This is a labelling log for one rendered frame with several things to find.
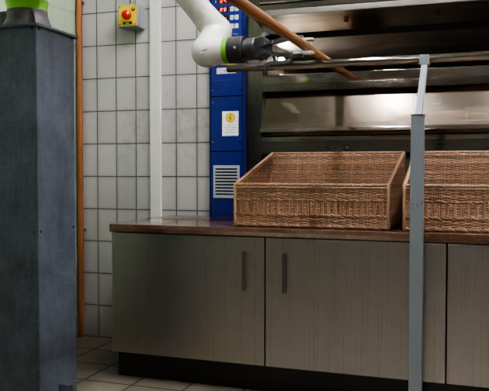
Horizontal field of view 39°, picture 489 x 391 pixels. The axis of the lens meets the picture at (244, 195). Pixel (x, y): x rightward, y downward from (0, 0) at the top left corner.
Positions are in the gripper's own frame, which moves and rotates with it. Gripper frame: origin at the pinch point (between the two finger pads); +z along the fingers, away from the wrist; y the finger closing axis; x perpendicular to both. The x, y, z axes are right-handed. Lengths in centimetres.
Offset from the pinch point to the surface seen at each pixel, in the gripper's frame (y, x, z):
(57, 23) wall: -23, -41, -122
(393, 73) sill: 3, -56, 23
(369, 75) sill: 3, -56, 13
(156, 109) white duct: 15, -55, -81
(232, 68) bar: 3.5, -18.7, -31.9
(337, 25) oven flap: -17, -55, 0
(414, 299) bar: 81, 5, 37
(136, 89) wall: 5, -57, -91
